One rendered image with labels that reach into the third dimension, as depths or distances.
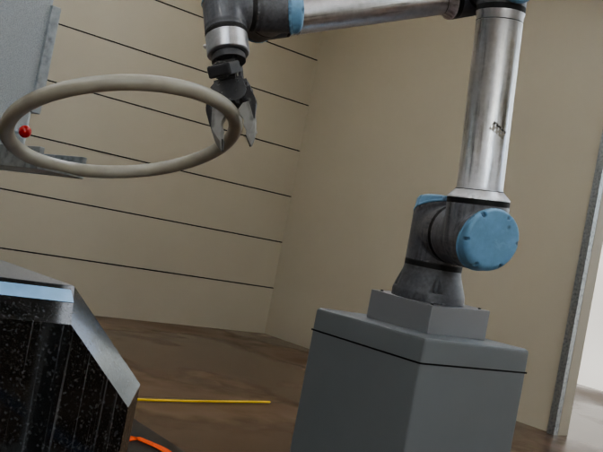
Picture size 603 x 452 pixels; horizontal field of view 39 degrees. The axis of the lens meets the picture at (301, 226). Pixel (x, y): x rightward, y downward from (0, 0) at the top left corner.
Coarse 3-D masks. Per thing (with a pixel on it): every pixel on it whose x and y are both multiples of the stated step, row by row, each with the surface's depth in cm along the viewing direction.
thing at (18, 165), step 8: (0, 144) 194; (0, 152) 193; (8, 152) 191; (40, 152) 183; (0, 160) 193; (8, 160) 190; (16, 160) 188; (64, 160) 195; (72, 160) 193; (80, 160) 191; (0, 168) 208; (8, 168) 202; (16, 168) 195; (24, 168) 187; (32, 168) 183; (40, 168) 183; (56, 176) 198; (64, 176) 194; (72, 176) 189; (80, 176) 191
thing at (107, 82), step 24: (24, 96) 154; (48, 96) 152; (72, 96) 152; (192, 96) 158; (216, 96) 161; (0, 120) 162; (240, 120) 173; (48, 168) 184; (72, 168) 188; (96, 168) 192; (120, 168) 194; (144, 168) 194; (168, 168) 194
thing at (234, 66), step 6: (234, 60) 171; (210, 66) 163; (216, 66) 163; (222, 66) 163; (228, 66) 163; (234, 66) 168; (210, 72) 163; (216, 72) 163; (222, 72) 163; (228, 72) 163; (234, 72) 167; (210, 78) 164; (216, 78) 165; (222, 78) 165
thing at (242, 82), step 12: (228, 48) 173; (216, 60) 175; (228, 60) 175; (240, 60) 176; (240, 72) 178; (216, 84) 172; (228, 84) 171; (240, 84) 171; (228, 96) 170; (240, 96) 170
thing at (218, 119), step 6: (216, 114) 170; (222, 114) 170; (216, 120) 170; (222, 120) 170; (210, 126) 170; (216, 126) 170; (222, 126) 170; (216, 132) 169; (222, 132) 170; (216, 138) 169; (222, 138) 169; (216, 144) 170; (222, 144) 169; (222, 150) 169
